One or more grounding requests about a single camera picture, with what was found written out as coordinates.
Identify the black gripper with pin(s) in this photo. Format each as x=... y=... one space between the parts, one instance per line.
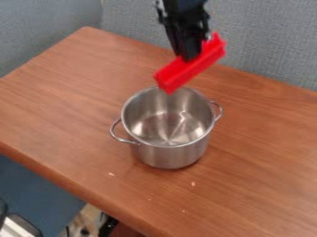
x=186 y=25

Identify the red block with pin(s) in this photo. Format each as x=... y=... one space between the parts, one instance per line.
x=178 y=72

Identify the stainless steel pot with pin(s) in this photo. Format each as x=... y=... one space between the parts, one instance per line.
x=168 y=126

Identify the beige clutter under table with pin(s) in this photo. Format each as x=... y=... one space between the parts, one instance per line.
x=91 y=223

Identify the white box under table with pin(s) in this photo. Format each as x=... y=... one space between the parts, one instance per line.
x=17 y=227

